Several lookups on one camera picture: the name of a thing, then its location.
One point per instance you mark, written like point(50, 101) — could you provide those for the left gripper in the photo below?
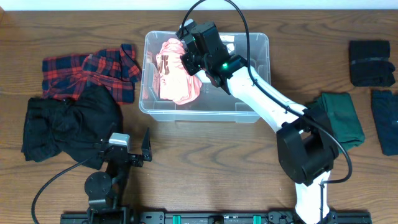
point(125, 157)

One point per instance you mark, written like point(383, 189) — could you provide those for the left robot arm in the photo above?
point(105, 189)

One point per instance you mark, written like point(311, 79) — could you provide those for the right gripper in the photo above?
point(191, 64)

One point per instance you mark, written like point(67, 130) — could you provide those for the black garment with strap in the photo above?
point(369, 63)

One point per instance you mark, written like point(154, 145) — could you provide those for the pink shirt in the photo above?
point(175, 83)

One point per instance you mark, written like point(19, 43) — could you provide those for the black crumpled garment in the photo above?
point(75, 127)

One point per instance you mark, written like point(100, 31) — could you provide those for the clear plastic storage bin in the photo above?
point(213, 104)

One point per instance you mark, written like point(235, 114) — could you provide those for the dark green garment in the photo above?
point(343, 118)

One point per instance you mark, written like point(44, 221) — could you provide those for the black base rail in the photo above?
point(199, 217)

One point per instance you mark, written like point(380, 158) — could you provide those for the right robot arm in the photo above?
point(306, 151)

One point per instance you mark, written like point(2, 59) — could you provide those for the red navy plaid shirt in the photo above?
point(116, 69)

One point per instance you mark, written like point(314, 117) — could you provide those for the dark navy folded garment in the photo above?
point(384, 108)

